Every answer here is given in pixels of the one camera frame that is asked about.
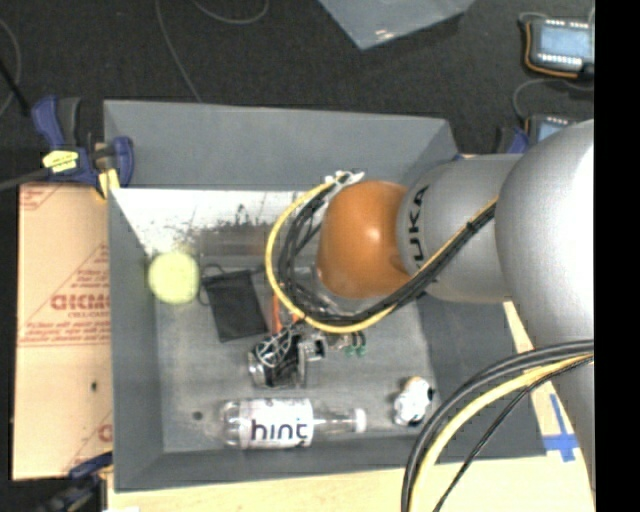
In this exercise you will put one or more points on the orange narrow stick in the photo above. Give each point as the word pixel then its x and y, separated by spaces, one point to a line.
pixel 276 312

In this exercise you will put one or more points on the clear plastic bottle white label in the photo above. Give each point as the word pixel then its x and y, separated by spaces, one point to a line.
pixel 280 424

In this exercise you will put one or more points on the black cloth pouch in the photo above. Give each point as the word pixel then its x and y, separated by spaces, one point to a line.
pixel 235 305

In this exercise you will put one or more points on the white and black toy ball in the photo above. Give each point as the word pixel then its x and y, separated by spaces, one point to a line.
pixel 412 401

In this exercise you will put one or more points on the yellow-green tennis ball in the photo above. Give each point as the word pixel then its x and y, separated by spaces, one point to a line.
pixel 173 277

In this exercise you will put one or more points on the grey metal bin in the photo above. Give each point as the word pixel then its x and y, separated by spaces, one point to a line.
pixel 260 150

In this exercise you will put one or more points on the brown cardboard board red print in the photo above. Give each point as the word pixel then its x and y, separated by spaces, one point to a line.
pixel 60 380

